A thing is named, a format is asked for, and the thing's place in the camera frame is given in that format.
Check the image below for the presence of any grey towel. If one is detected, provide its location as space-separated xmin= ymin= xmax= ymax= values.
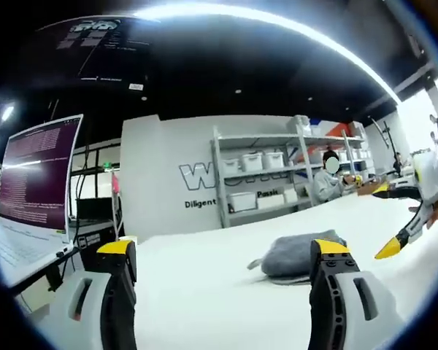
xmin=247 ymin=229 xmax=348 ymax=287

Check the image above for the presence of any black equipment case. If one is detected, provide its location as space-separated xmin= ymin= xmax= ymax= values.
xmin=74 ymin=196 xmax=126 ymax=273

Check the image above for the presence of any grey metal shelving rack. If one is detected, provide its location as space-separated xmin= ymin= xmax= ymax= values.
xmin=211 ymin=122 xmax=370 ymax=230

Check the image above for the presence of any white laptop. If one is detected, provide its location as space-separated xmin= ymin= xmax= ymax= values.
xmin=0 ymin=113 xmax=85 ymax=289

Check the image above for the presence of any group of white storage boxes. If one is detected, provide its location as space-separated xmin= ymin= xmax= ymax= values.
xmin=220 ymin=114 xmax=372 ymax=214

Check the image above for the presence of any ceiling light strip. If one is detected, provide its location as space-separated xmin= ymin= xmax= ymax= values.
xmin=131 ymin=7 xmax=403 ymax=105

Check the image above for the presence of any dark overhead screen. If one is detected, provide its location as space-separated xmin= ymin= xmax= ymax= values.
xmin=34 ymin=16 xmax=151 ymax=82

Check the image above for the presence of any black cable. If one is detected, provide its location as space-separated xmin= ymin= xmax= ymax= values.
xmin=69 ymin=144 xmax=91 ymax=222

